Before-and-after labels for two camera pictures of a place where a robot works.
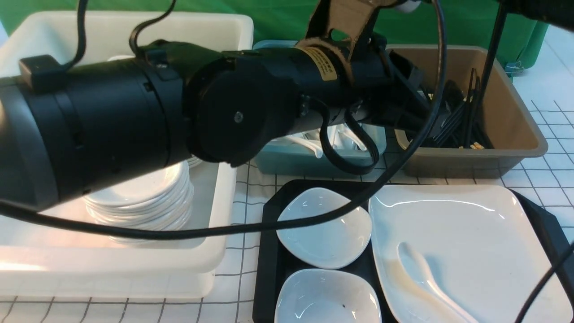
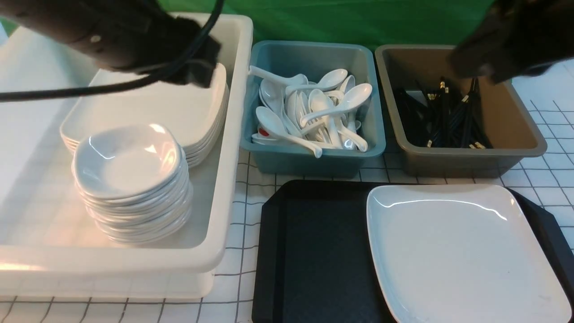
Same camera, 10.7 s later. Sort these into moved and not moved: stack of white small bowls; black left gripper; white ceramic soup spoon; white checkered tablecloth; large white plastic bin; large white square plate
Moved: white ceramic soup spoon; black left gripper
Not moved: large white square plate; white checkered tablecloth; large white plastic bin; stack of white small bowls
